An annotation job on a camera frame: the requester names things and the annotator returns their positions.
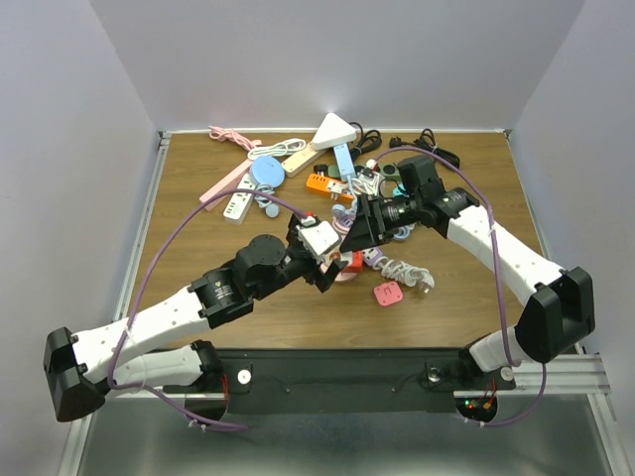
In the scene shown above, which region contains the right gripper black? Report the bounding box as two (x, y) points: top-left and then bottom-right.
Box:
(339, 191), (422, 252)

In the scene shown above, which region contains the pink round power strip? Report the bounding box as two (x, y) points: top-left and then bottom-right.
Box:
(320, 257), (357, 283)

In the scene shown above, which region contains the red cube socket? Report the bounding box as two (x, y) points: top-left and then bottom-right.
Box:
(341, 251), (364, 274)

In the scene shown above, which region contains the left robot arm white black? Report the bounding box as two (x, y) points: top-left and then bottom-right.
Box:
(43, 223), (345, 422)

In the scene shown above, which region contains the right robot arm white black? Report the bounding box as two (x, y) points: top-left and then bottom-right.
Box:
(341, 152), (595, 387)

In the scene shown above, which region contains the pink flat plug adapter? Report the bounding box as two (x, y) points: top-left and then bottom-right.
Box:
(373, 281), (404, 306)

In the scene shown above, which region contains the blue round plug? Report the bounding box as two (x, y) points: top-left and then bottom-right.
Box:
(264, 203), (280, 218)

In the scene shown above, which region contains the purple power strip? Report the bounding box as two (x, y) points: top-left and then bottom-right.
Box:
(362, 247), (384, 267)

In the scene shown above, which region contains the orange power strip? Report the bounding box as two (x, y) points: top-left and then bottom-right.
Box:
(306, 174), (354, 202)

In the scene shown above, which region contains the teal triangle power strip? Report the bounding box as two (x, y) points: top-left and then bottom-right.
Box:
(390, 182), (409, 198)

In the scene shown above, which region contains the dark green power strip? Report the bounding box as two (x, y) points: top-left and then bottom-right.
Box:
(313, 164), (401, 180)

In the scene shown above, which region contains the light blue power strip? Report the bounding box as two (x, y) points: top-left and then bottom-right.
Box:
(333, 143), (355, 182)

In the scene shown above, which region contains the beige long power strip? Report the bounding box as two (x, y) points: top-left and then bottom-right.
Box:
(282, 142), (325, 178)

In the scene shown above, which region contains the white triangle power strip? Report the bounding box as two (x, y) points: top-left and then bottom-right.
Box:
(312, 112), (356, 151)

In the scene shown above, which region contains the blue round power strip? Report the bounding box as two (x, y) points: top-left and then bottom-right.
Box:
(249, 156), (286, 188)

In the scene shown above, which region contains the white usb power strip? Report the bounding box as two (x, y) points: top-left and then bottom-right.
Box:
(223, 172), (257, 225)

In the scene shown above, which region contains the pink long power strip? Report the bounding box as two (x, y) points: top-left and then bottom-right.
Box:
(198, 159), (252, 211)

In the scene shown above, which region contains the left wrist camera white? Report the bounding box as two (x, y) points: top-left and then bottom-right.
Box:
(296, 215), (341, 263)

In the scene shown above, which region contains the white coiled cord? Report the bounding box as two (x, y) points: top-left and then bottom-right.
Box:
(374, 256), (437, 292)

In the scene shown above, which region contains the black cord bundle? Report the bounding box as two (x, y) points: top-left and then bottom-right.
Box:
(347, 121), (383, 158)

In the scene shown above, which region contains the black coiled cord with plug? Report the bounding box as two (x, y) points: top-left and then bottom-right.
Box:
(389, 128), (461, 173)

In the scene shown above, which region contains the white cord bundle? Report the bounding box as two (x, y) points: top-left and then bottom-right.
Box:
(246, 137), (308, 161)

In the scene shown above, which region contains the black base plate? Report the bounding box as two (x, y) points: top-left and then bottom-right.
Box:
(164, 348), (515, 415)

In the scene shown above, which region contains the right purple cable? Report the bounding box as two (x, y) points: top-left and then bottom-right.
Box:
(371, 146), (550, 428)

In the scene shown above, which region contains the purple cable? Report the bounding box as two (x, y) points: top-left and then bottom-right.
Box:
(371, 146), (550, 428)
(106, 187), (309, 433)

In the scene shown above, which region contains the pink coiled cord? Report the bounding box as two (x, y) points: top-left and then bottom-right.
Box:
(207, 124), (263, 149)

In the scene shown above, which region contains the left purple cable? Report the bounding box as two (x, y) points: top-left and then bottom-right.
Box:
(106, 187), (309, 433)

